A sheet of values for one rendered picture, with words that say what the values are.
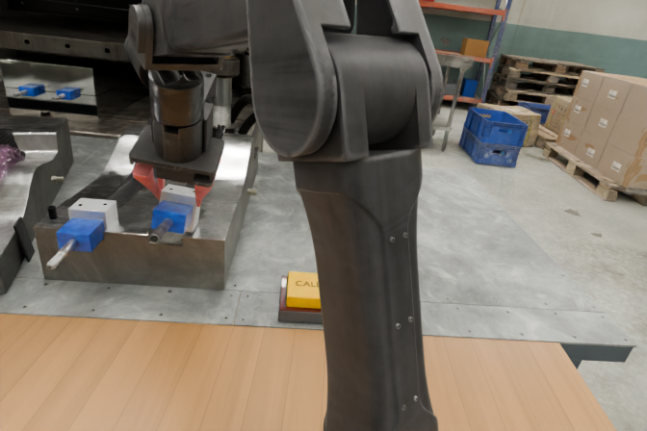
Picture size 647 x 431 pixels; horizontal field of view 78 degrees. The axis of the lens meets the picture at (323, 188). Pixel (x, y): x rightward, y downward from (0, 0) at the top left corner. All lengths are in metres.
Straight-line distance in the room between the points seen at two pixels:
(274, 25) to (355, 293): 0.15
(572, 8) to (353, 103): 7.49
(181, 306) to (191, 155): 0.23
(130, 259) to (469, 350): 0.50
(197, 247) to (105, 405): 0.22
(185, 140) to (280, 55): 0.30
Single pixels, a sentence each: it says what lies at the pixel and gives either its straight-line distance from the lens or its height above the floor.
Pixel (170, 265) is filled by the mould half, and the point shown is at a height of 0.84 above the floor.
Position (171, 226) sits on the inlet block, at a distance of 0.56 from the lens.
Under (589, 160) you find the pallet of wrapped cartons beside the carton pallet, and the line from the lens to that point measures 4.52.
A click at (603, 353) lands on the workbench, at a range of 0.78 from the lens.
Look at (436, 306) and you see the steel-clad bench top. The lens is 0.68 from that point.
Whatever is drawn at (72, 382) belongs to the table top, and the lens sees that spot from 0.57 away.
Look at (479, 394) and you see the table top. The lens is 0.59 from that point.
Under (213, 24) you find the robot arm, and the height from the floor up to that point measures 1.19.
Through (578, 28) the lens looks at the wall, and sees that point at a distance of 7.72.
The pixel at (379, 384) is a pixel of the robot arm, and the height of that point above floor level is 1.02.
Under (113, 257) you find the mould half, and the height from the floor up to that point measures 0.85.
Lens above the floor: 1.21
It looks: 24 degrees down
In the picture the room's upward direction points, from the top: 7 degrees clockwise
